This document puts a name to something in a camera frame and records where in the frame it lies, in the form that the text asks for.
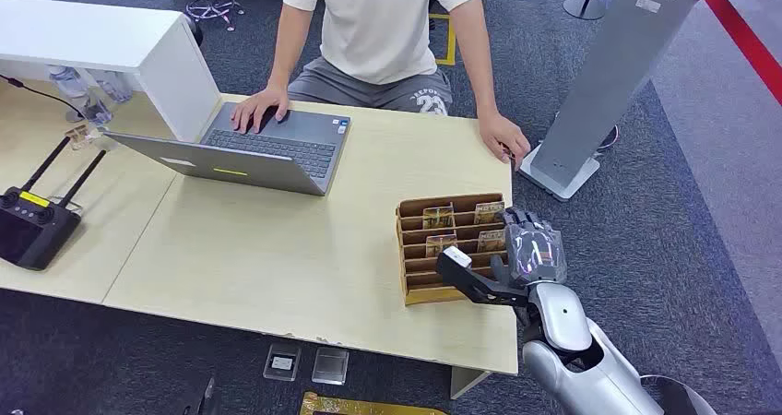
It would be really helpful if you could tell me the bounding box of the person's right hand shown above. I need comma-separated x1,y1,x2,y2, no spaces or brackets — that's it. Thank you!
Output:
230,86,292,136

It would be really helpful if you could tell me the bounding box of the person's left hand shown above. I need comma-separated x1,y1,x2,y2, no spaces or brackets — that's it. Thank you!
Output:
477,111,532,172

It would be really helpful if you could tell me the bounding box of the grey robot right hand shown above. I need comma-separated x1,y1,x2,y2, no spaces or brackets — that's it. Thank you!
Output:
490,207,569,290

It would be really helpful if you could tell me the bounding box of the gold printed card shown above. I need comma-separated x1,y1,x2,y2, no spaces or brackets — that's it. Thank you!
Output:
421,203,457,231
473,200,506,226
424,232,458,259
476,229,507,255

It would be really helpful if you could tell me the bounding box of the wooden slotted card holder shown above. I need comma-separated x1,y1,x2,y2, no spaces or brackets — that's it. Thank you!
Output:
395,193,512,308

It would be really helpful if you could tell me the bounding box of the person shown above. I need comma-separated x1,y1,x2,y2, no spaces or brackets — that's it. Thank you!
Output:
230,0,532,172

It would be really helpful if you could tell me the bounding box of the grey open laptop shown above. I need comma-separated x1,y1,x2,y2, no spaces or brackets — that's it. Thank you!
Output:
103,101,353,197

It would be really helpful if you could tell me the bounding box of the white desk shelf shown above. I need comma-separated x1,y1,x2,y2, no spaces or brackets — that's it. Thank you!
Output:
0,0,223,144

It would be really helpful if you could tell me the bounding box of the grey kiosk floor stand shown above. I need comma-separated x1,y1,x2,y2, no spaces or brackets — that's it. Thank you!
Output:
519,0,710,203

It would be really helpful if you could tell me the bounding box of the clear plastic water bottle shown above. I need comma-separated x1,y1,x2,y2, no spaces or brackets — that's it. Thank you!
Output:
48,65,115,127
93,69,135,104

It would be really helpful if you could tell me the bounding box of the white table leg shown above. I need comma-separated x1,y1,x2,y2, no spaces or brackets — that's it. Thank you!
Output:
450,365,492,400

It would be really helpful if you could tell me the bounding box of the small clear acrylic stand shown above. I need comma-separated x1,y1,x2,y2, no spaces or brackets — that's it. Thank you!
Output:
63,123,121,154

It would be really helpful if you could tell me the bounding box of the gold patterned flat item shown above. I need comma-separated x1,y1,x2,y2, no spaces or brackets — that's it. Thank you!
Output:
298,390,448,415

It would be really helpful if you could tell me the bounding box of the black remote controller with antennas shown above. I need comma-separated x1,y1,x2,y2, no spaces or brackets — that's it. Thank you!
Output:
0,135,109,272

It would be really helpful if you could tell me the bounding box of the clear plastic box with label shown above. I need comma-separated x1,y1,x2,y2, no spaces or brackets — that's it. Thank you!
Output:
262,342,302,383

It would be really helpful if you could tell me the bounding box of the red barrier belt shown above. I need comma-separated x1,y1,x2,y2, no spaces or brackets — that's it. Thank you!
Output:
694,0,782,107

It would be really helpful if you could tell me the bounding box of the black bracket wrist camera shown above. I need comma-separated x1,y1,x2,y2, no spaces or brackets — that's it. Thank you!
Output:
435,245,530,308

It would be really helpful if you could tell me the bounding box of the black cable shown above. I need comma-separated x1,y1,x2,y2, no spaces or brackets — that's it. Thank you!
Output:
0,74,88,118

